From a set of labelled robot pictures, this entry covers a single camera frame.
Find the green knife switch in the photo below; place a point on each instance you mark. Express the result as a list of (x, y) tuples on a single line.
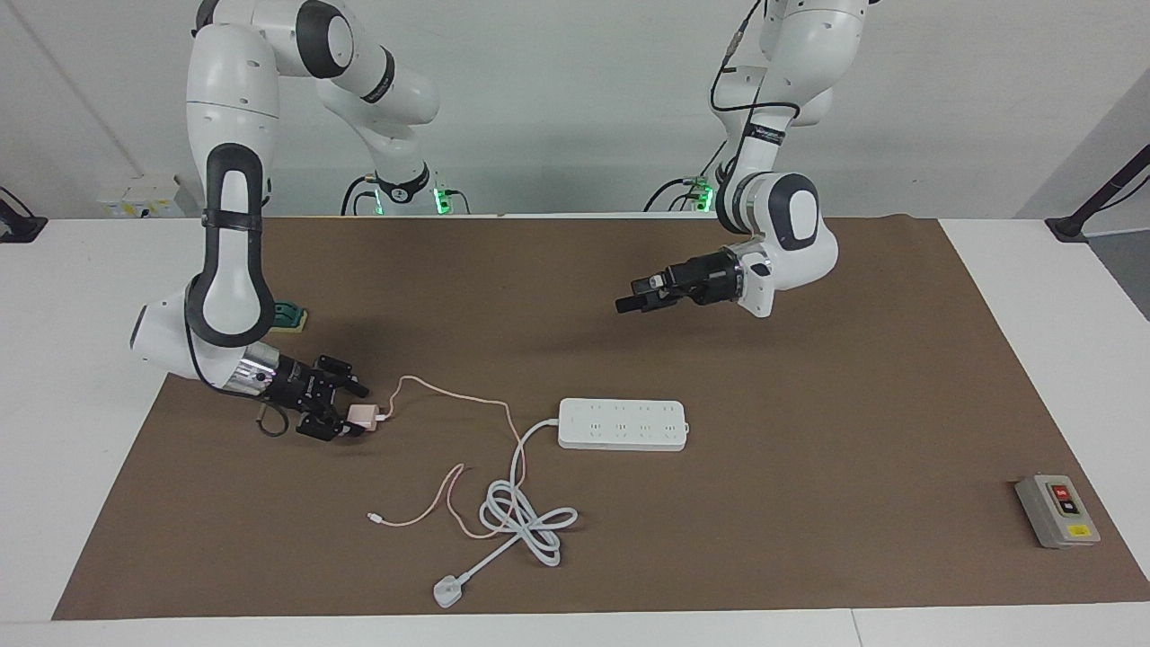
[(289, 316)]

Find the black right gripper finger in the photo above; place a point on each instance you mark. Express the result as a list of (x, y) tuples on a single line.
[(328, 429), (341, 373)]

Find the black angled stand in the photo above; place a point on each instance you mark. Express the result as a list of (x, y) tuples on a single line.
[(1069, 226)]

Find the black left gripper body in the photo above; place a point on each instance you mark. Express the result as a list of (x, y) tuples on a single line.
[(705, 280)]

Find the white wall socket box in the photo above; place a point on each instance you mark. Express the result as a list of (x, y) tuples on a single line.
[(139, 198)]

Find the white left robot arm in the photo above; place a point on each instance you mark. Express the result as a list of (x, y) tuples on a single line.
[(809, 36)]

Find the grey push-button switch box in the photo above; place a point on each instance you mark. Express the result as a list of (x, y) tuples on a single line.
[(1058, 512)]

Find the pink charger adapter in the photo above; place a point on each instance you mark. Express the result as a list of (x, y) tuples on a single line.
[(366, 416)]

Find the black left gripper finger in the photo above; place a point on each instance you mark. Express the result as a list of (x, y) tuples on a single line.
[(647, 303), (653, 283)]

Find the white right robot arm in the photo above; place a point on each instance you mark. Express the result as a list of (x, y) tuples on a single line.
[(234, 108)]

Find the white power strip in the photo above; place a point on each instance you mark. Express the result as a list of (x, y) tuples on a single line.
[(620, 424)]

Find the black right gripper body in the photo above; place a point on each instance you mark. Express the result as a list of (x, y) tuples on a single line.
[(305, 391)]

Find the brown table mat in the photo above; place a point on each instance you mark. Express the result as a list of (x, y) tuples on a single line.
[(719, 539)]

